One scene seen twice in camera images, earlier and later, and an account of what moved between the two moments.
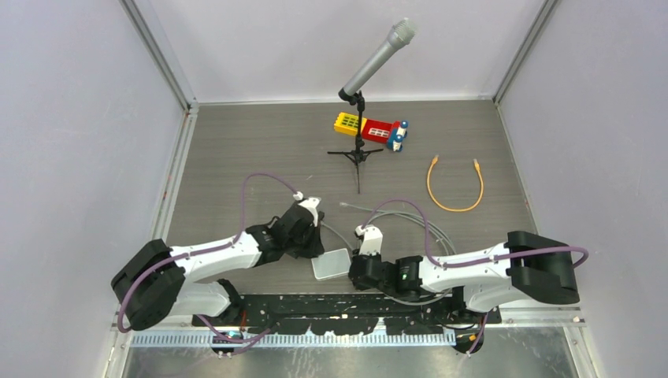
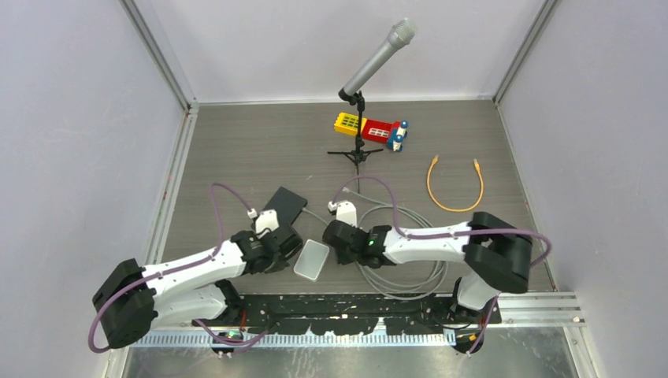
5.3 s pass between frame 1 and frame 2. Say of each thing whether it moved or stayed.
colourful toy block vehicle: stayed
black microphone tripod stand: stayed
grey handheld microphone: stayed
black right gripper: moved
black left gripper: moved
